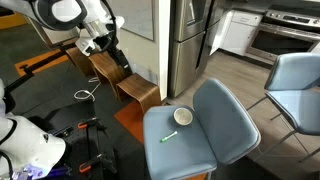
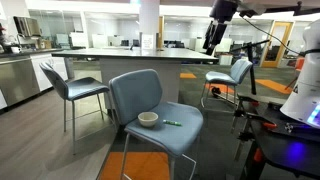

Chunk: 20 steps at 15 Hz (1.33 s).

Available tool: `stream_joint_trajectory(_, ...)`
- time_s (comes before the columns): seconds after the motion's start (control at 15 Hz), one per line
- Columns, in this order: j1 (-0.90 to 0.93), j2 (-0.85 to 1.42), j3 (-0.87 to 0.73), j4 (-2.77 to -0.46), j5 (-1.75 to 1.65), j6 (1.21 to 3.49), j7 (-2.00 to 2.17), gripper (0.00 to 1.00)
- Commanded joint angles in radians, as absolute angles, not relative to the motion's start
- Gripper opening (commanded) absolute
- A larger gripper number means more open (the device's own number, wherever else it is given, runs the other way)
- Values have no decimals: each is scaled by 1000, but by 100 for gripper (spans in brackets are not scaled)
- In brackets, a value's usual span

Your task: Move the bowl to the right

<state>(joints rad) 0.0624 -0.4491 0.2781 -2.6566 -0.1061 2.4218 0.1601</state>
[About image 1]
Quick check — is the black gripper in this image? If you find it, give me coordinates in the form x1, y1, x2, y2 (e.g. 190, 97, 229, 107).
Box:
98, 33, 133, 76

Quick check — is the white ceramic bowl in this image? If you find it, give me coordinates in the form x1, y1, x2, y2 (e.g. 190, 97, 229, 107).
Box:
172, 107, 194, 127

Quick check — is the blue chair holding bowl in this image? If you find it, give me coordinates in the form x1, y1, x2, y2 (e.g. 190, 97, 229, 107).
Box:
143, 78, 262, 180

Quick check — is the bent wooden stool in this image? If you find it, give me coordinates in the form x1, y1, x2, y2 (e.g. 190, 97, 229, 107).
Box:
64, 46, 96, 77
88, 51, 133, 98
115, 73, 162, 114

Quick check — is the stainless steel refrigerator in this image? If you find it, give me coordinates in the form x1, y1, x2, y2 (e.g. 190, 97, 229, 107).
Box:
167, 0, 226, 99

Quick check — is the green and white marker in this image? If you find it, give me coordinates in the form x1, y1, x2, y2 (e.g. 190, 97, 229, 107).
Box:
160, 130, 179, 144

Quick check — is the black robot table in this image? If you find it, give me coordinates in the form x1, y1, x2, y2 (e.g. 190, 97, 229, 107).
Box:
28, 99, 148, 180

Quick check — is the white kitchen cabinet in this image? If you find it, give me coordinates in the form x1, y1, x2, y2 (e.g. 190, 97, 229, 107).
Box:
209, 9, 264, 57

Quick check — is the stainless steel oven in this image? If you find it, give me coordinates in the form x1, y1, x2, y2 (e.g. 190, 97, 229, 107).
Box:
245, 3, 320, 63

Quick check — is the blue chair with metal legs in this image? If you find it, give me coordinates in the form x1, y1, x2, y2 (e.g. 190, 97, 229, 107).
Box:
246, 52, 320, 164

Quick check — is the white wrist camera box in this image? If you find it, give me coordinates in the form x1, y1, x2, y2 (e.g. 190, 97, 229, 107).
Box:
75, 33, 101, 57

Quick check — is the white cable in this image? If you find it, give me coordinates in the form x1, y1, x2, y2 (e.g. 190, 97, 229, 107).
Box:
73, 77, 102, 103

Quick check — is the wall whiteboard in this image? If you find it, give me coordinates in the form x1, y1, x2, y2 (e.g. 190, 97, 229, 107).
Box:
109, 0, 156, 42

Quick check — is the orange handled black clamp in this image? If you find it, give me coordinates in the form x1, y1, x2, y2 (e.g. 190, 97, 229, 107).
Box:
78, 152, 118, 175
77, 117, 110, 136

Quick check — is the black camera stand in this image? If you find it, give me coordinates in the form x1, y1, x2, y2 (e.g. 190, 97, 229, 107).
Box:
4, 43, 81, 93

